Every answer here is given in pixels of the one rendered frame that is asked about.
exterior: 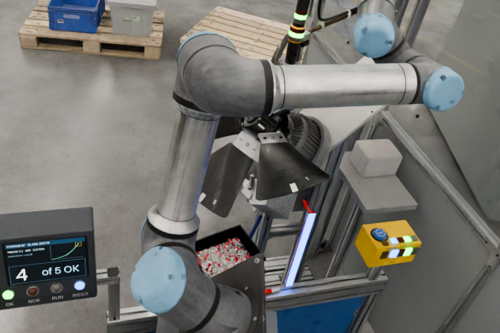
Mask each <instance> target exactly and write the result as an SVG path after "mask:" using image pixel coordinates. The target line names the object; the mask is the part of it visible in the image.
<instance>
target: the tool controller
mask: <svg viewBox="0 0 500 333"><path fill-rule="evenodd" d="M29 264H33V272H34V278H35V282H31V283H25V284H18V285H10V278H9V273H8V267H10V266H17V265H29ZM78 280H83V281H85V282H86V287H85V288H84V289H82V290H77V289H75V288H74V283H75V282H76V281H78ZM54 283H60V284H62V286H63V289H62V291H61V292H60V293H53V292H52V291H51V286H52V285H53V284H54ZM31 286H36V287H38V288H39V293H38V294H37V295H36V296H33V297H31V296H28V295H27V293H26V290H27V288H29V287H31ZM6 289H11V290H13V291H14V292H15V296H14V297H13V298H12V299H10V300H5V299H3V298H2V296H1V293H2V292H3V291H4V290H6ZM96 296H97V267H96V254H95V240H94V216H93V208H92V207H76V208H67V209H58V210H40V211H31V212H23V213H5V214H0V310H5V309H11V308H21V307H27V306H32V305H42V304H48V303H58V302H64V301H69V300H79V299H85V298H91V297H96Z"/></svg>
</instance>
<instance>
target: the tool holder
mask: <svg viewBox="0 0 500 333"><path fill-rule="evenodd" d="M309 38H310V32H308V31H306V33H305V34H304V38H303V41H302V42H301V44H300V48H299V52H298V56H297V58H296V62H295V64H294V65H301V62H300V61H301V58H302V55H303V52H304V47H305V46H308V44H309V40H308V39H309ZM285 58H286V57H285V56H284V57H281V58H280V59H278V65H289V64H287V63H285Z"/></svg>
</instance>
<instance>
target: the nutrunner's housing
mask: <svg viewBox="0 0 500 333"><path fill-rule="evenodd" d="M300 44H301V43H293V42H290V41H288V45H287V49H286V58H285V63H287V64H289V65H294V64H295V62H296V58H297V56H298V52H299V48H300Z"/></svg>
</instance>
